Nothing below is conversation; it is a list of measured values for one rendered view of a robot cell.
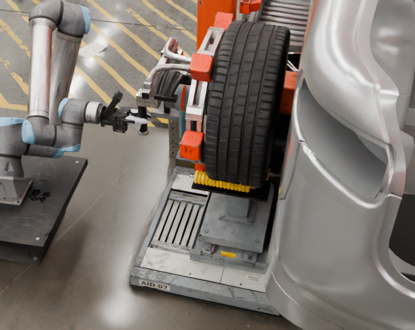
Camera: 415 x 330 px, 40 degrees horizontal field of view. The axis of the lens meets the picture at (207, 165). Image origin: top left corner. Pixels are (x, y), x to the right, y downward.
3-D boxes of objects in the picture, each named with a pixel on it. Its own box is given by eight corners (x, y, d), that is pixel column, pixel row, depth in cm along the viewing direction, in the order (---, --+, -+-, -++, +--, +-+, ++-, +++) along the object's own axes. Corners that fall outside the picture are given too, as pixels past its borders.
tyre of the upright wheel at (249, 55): (279, 63, 185) (296, 6, 240) (209, 53, 189) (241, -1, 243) (256, 220, 221) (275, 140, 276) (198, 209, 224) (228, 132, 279)
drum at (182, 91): (213, 123, 233) (214, 95, 224) (163, 115, 237) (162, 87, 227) (219, 104, 244) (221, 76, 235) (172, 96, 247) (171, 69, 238)
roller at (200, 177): (254, 196, 244) (254, 186, 240) (188, 184, 249) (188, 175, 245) (256, 187, 249) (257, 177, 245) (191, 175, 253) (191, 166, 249)
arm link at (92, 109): (93, 97, 232) (84, 110, 225) (104, 99, 231) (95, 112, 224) (95, 114, 238) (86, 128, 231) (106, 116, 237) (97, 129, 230)
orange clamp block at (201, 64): (211, 82, 207) (209, 73, 198) (190, 79, 208) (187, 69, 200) (215, 65, 209) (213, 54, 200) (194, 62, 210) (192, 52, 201)
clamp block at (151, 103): (158, 109, 219) (158, 97, 216) (135, 105, 220) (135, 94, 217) (162, 102, 223) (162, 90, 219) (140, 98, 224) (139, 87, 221)
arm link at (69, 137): (49, 148, 234) (53, 119, 234) (76, 152, 240) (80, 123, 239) (54, 151, 226) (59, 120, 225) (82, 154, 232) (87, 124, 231)
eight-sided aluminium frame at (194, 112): (199, 190, 232) (203, 78, 196) (184, 188, 233) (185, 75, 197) (226, 115, 272) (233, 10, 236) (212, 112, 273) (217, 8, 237)
